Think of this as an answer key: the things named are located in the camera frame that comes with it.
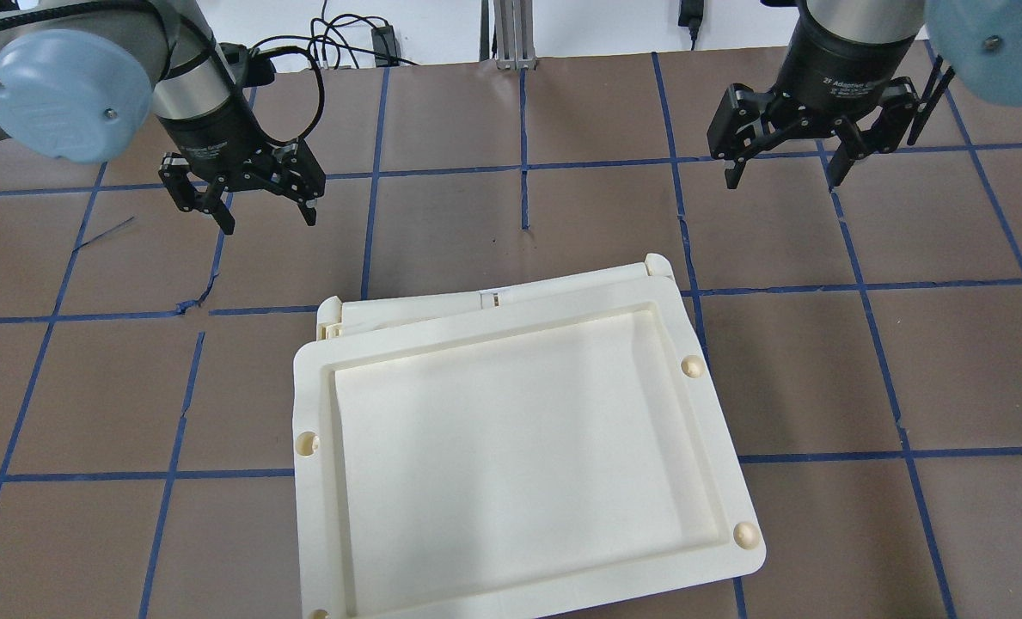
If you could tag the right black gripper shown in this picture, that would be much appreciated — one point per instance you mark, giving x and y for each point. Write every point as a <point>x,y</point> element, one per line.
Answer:
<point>829,69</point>

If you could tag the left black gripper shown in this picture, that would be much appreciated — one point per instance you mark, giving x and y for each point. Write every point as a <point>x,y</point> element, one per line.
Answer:
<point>212,137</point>

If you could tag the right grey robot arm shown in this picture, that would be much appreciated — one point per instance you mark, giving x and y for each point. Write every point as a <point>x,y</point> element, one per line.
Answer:
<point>870,73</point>

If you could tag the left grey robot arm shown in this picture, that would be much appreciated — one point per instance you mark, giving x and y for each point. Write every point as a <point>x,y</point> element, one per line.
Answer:
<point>79,78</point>

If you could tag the cream plastic box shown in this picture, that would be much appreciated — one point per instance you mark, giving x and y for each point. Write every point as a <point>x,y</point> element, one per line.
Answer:
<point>335,318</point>

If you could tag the black power adapter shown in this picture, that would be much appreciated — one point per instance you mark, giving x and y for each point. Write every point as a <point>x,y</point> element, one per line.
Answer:
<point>384,44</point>

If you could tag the cream plastic tray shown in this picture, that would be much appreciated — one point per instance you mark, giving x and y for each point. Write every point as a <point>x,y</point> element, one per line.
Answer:
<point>531,457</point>

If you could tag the aluminium frame post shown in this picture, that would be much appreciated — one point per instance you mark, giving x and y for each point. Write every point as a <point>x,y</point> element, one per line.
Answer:
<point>507,34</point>

